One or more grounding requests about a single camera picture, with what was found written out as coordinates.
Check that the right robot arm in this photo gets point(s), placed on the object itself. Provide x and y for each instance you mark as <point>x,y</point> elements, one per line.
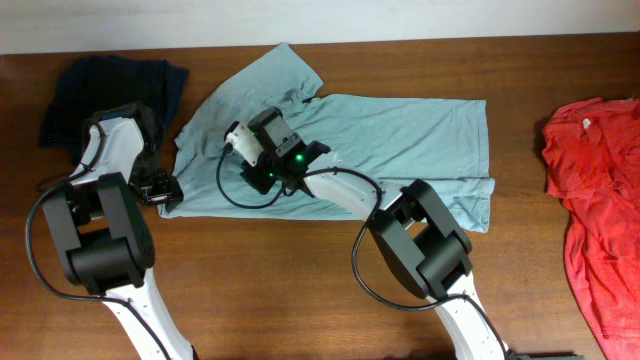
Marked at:
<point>422,244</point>

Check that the red t-shirt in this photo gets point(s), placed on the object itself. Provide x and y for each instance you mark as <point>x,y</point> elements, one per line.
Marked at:
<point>592,157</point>

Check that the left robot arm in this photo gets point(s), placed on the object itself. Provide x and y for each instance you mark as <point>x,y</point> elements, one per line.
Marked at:
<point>102,240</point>

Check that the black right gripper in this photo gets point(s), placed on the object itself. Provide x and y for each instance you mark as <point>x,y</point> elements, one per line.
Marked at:
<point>260,183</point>

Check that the light blue t-shirt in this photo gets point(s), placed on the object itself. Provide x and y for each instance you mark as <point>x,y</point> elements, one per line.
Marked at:
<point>441,141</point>

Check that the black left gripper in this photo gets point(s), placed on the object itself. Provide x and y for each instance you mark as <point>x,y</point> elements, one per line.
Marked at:
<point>166,192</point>

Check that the folded dark navy garment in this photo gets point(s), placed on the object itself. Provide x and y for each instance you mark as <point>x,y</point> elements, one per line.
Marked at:
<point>100,83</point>

